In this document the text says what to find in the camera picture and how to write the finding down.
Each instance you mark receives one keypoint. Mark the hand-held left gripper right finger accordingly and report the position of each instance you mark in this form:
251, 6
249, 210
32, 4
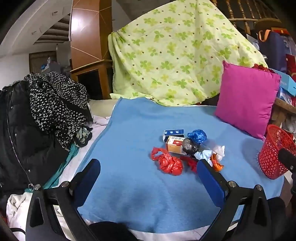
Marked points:
208, 183

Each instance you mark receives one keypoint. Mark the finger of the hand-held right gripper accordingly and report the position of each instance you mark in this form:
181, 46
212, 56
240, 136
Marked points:
288, 158

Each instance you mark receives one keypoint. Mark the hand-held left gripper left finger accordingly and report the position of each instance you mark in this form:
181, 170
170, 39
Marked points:
89, 177

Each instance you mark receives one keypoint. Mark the red plastic basket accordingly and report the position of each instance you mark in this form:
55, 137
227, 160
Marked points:
270, 157

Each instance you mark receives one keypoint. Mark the dark plastic bag ball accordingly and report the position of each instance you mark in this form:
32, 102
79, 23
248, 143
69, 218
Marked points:
189, 146

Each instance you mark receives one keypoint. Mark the orange and white box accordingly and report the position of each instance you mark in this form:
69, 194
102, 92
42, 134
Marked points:
174, 144

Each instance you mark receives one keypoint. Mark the orange wrapper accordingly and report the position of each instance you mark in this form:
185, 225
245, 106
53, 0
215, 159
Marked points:
217, 165

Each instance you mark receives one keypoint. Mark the small red wrapper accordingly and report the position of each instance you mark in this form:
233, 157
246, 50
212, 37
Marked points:
190, 164

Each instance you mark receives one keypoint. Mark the teal cloth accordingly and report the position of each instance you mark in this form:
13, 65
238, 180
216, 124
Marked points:
67, 162

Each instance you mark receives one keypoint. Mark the white crumpled paper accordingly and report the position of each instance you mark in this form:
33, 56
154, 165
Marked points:
203, 154

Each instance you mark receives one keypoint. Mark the clear plastic bag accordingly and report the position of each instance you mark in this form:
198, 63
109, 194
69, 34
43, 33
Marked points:
218, 150

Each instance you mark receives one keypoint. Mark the patterned scarf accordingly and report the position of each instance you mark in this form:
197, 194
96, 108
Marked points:
83, 136

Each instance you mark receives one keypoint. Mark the red plastic bag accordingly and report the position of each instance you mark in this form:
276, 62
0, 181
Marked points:
170, 164

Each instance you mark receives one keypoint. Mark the blue plastic bag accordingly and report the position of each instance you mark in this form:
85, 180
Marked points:
197, 136

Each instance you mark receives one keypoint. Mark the blue blanket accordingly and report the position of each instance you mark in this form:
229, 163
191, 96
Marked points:
138, 185

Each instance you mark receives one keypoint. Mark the wooden side table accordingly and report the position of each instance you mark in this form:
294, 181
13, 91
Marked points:
283, 106

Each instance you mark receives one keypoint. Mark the blue cardboard box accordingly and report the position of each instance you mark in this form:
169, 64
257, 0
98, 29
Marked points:
173, 132

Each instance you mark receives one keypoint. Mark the pink pillow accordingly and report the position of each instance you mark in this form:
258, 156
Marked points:
245, 99

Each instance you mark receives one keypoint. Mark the large light blue box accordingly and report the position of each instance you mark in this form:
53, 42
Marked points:
286, 83

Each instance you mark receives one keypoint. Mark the black white-dotted garment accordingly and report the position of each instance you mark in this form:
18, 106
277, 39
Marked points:
53, 104

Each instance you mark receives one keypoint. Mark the black zip jacket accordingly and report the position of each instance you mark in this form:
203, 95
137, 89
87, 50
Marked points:
16, 139

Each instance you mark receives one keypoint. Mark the red gift bag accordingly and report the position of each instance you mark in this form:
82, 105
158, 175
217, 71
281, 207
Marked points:
291, 64

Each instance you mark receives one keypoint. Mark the wooden door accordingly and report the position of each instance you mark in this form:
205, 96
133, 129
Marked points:
37, 62

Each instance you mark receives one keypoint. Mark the green clover print quilt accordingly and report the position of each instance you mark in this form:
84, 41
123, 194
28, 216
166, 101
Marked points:
173, 58

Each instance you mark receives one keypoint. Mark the wooden cabinet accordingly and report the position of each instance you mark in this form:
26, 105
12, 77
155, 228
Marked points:
85, 34

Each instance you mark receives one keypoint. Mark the wooden railing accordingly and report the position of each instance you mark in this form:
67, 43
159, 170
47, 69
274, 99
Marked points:
242, 20

